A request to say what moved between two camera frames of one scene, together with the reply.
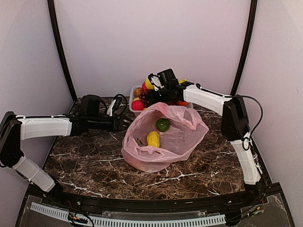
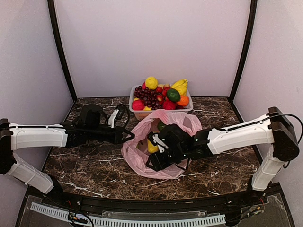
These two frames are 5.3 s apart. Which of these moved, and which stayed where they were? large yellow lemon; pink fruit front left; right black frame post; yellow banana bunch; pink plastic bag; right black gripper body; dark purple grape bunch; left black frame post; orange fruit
Moved: pink plastic bag; dark purple grape bunch; right black gripper body
Stayed: orange fruit; large yellow lemon; pink fruit front left; yellow banana bunch; left black frame post; right black frame post
